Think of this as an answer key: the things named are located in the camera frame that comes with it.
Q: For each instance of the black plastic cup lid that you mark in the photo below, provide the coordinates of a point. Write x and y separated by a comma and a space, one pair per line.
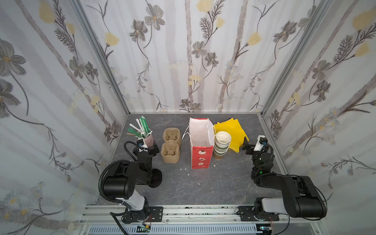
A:
156, 178

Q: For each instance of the yellow paper napkins stack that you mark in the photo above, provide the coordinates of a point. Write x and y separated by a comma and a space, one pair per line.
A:
233, 127

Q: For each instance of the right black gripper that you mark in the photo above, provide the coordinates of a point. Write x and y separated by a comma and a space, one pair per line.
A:
251, 149

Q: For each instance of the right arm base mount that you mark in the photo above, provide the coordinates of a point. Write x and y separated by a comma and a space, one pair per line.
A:
250, 214

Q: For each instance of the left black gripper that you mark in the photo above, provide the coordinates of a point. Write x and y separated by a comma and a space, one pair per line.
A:
147, 150

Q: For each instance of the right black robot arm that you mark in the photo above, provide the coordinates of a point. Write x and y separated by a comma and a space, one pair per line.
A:
300, 198

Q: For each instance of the pink metal bucket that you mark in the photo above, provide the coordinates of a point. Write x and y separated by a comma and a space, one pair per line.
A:
149, 141

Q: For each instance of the stack of paper cups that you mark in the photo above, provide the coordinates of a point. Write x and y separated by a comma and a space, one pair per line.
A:
222, 142

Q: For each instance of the green and white straws bundle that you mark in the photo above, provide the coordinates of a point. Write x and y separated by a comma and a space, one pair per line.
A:
141, 130

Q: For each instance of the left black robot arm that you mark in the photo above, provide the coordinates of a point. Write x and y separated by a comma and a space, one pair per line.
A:
118, 181

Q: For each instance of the brown pulp cup carrier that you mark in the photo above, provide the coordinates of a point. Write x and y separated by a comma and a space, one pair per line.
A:
171, 147

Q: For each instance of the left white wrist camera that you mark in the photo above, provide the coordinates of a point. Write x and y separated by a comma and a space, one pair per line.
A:
141, 144

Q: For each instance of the red white paper bag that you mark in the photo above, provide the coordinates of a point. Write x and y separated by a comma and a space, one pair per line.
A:
201, 136

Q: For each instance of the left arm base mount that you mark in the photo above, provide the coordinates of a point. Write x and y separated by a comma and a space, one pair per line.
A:
148, 214

